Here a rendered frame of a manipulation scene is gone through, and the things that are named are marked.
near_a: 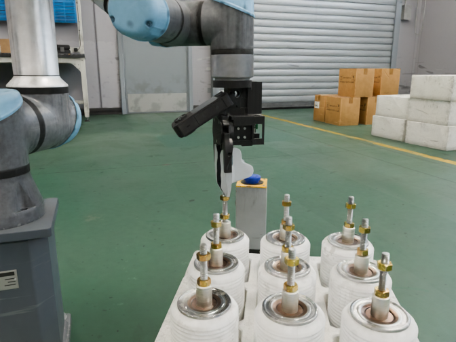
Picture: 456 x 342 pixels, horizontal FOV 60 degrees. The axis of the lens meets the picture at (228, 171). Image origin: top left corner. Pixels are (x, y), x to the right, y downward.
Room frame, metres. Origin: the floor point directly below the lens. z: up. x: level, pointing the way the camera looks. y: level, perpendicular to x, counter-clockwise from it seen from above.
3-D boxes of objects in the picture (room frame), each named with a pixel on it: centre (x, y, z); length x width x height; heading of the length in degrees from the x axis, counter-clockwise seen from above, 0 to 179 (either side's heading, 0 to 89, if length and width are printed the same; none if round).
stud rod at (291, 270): (0.48, -0.08, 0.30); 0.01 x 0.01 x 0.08
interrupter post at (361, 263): (0.58, -0.21, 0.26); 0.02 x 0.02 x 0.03
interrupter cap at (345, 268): (0.58, -0.21, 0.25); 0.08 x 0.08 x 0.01
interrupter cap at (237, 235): (0.72, 0.01, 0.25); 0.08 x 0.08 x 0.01
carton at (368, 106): (4.51, -1.58, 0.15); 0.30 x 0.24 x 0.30; 19
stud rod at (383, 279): (0.46, -0.20, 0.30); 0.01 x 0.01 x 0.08
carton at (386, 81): (4.58, -1.74, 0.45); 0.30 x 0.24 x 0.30; 17
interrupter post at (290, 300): (0.48, -0.08, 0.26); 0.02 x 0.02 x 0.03
